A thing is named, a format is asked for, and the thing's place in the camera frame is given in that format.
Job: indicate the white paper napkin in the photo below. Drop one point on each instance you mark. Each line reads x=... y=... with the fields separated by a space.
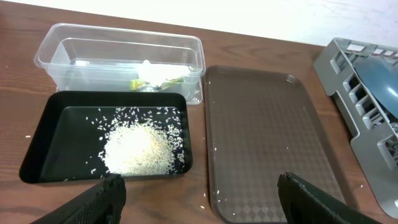
x=157 y=74

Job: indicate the dark blue round plate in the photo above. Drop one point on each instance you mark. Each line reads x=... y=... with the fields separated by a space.
x=380 y=78

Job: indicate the black plastic tray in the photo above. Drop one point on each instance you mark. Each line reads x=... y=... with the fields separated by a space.
x=67 y=141

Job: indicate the clear yellow-green snack wrapper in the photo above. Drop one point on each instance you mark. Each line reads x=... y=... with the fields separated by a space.
x=143 y=86

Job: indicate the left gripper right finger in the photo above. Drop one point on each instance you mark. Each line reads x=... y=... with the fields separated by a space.
x=304 y=203

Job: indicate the pile of white rice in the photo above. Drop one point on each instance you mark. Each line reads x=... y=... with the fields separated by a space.
x=140 y=141

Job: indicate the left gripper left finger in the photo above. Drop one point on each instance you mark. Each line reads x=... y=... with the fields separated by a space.
x=101 y=204

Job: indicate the brown plastic serving tray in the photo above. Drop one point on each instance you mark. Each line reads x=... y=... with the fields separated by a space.
x=260 y=125

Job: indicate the grey plastic dishwasher rack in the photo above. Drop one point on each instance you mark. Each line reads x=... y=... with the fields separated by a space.
x=373 y=127

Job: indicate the clear plastic bin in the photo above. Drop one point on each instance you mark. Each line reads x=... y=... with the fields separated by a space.
x=93 y=58

